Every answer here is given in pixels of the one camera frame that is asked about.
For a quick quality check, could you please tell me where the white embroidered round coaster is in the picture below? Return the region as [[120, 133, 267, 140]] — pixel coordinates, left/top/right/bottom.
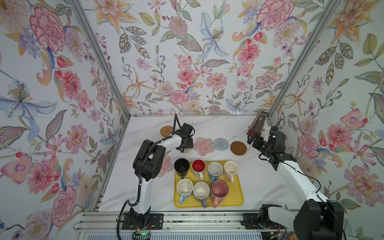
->
[[180, 149, 192, 154]]

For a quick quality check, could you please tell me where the brown wooden round coaster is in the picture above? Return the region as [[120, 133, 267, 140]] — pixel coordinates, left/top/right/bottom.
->
[[230, 141, 247, 156]]

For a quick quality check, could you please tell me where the grey round coaster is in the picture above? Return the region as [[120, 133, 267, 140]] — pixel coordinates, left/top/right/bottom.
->
[[213, 138, 230, 151]]

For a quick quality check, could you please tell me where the pale pink flower coaster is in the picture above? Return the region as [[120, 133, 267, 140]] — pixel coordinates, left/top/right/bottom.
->
[[158, 155, 173, 178]]

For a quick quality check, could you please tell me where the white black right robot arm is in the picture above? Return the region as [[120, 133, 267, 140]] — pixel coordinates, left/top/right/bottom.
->
[[247, 126, 347, 240]]

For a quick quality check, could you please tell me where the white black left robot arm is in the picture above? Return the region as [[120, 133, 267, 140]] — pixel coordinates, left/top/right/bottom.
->
[[117, 115, 195, 232]]

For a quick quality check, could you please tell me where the woven rattan round coaster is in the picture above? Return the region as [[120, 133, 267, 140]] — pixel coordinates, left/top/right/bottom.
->
[[160, 126, 174, 138]]

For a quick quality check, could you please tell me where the brown wooden metronome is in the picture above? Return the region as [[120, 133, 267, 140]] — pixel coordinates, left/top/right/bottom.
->
[[247, 111, 269, 138]]

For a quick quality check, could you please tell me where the black mug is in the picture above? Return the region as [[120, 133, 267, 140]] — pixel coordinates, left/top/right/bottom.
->
[[174, 159, 190, 179]]

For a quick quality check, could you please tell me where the red interior white mug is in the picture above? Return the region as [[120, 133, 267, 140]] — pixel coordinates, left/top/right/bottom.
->
[[192, 159, 207, 181]]

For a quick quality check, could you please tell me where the yellow tray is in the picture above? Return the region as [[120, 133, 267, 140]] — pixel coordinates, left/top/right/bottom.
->
[[174, 161, 244, 209]]

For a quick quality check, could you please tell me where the cream mug pink handle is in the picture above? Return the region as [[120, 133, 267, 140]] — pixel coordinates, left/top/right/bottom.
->
[[224, 161, 239, 183]]

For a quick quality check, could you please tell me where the white mug blue handle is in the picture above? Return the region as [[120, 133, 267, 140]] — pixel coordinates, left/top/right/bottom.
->
[[208, 162, 223, 185]]

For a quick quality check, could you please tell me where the white mug light-blue handle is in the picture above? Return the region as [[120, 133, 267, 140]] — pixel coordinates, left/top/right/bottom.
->
[[177, 179, 194, 204]]

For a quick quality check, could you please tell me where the white mug purple handle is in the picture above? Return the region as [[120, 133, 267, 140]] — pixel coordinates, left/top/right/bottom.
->
[[193, 182, 211, 209]]

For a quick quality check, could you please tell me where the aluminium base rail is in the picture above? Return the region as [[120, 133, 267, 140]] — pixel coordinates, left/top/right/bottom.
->
[[74, 211, 259, 233]]

